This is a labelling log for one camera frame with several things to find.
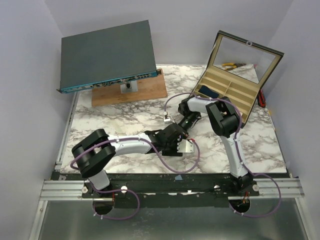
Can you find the aluminium frame extrusion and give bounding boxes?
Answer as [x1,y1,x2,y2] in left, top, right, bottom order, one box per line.
[30,170,317,240]

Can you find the black compartment box with lid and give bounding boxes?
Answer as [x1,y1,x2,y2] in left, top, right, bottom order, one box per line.
[192,30,284,126]

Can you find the grey network switch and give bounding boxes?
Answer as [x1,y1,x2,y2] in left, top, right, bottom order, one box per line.
[58,20,160,94]

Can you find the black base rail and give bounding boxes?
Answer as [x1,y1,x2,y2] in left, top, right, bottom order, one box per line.
[51,171,261,210]

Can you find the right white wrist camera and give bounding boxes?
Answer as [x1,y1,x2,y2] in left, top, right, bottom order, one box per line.
[163,111,174,123]

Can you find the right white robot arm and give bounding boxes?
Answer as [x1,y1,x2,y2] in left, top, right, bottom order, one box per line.
[178,96,253,196]

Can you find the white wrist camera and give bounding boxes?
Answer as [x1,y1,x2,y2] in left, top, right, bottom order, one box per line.
[176,139,195,154]
[163,111,174,123]

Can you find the yellow handled pliers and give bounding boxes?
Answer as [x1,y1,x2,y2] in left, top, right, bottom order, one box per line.
[221,63,246,71]

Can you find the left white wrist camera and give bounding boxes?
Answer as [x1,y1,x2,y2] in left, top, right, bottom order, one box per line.
[176,139,195,154]

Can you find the rolled navy blue cloth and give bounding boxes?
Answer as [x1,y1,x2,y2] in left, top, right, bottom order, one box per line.
[198,85,219,99]

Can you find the wooden board stand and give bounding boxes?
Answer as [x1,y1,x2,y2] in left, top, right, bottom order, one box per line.
[91,68,168,107]

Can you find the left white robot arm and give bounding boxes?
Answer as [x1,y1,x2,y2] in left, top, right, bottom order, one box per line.
[71,123,188,198]

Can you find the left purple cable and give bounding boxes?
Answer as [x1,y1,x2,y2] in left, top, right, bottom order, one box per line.
[70,137,201,221]

